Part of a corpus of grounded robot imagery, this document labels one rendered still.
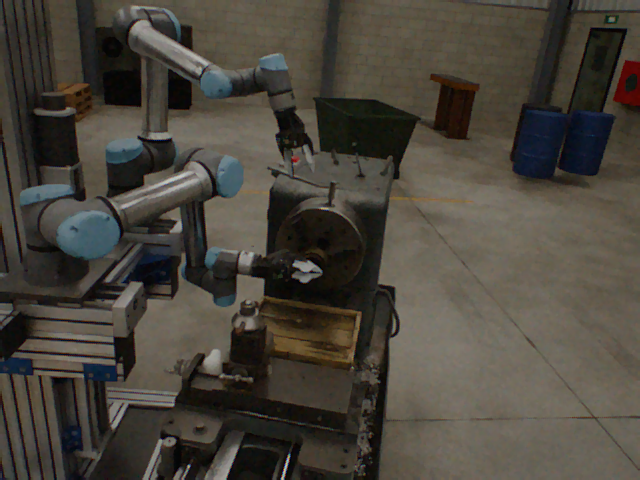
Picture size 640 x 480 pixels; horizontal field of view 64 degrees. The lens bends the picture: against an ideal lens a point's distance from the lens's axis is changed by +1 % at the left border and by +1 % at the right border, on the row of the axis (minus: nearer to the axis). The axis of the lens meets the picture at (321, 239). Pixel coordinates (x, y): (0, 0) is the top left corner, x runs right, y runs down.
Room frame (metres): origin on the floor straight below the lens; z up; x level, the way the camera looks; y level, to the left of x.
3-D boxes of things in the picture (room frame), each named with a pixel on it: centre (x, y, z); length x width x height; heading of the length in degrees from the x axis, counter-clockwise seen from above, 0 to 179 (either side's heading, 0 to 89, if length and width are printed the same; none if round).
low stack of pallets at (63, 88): (8.54, 4.54, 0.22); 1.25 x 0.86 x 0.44; 12
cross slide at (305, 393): (1.07, 0.10, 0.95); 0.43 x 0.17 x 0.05; 82
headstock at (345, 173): (2.09, -0.04, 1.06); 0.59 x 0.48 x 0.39; 172
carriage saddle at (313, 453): (1.02, 0.09, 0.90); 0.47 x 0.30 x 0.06; 82
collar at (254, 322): (1.08, 0.16, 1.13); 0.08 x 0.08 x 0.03
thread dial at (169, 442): (0.91, 0.31, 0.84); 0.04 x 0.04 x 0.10; 82
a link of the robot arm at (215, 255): (1.46, 0.30, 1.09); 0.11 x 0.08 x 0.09; 82
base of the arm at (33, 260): (1.16, 0.67, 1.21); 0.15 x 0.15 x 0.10
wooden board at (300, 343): (1.42, 0.04, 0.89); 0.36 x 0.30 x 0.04; 82
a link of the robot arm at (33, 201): (1.16, 0.66, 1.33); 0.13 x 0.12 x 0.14; 55
